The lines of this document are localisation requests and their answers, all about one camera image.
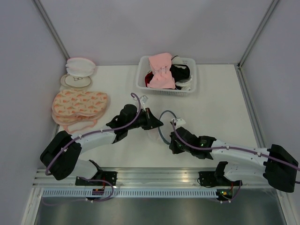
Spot dark red bra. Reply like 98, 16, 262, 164
144, 71, 154, 87

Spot white pink-edged flat bag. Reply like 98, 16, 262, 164
63, 120, 98, 134

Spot white mesh laundry bag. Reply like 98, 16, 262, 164
147, 110, 180, 145

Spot left aluminium frame post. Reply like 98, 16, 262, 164
32, 0, 70, 60

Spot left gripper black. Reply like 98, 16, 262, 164
127, 107, 163, 130

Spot aluminium rail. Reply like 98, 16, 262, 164
32, 166, 272, 188
234, 64, 267, 148

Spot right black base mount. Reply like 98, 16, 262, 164
197, 171, 226, 188

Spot aluminium front rail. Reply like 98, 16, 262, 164
32, 166, 272, 188

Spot black bra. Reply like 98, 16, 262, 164
170, 64, 190, 90

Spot right side aluminium rail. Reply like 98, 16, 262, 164
234, 64, 267, 148

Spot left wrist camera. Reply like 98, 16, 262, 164
139, 95, 149, 107

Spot beige round laundry bag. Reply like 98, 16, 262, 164
60, 74, 92, 89

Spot right aluminium frame post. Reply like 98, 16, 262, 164
237, 0, 281, 70

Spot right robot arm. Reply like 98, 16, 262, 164
169, 127, 300, 193

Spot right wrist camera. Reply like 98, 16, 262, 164
171, 118, 186, 127

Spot pink bra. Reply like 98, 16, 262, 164
148, 52, 175, 89

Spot white bra in basket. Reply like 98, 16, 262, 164
170, 55, 192, 90

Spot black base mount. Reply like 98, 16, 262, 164
197, 171, 226, 188
75, 171, 118, 186

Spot white pink-trimmed laundry bags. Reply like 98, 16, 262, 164
66, 57, 96, 77

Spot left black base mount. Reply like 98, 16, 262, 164
75, 171, 118, 186

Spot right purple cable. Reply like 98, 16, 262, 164
170, 119, 300, 204

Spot white slotted cable duct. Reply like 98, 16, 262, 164
42, 188, 218, 198

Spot aluminium frame post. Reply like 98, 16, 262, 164
32, 0, 70, 60
237, 0, 281, 70

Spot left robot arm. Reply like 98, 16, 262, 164
40, 104, 163, 186

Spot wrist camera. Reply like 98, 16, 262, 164
139, 95, 149, 107
171, 118, 186, 127

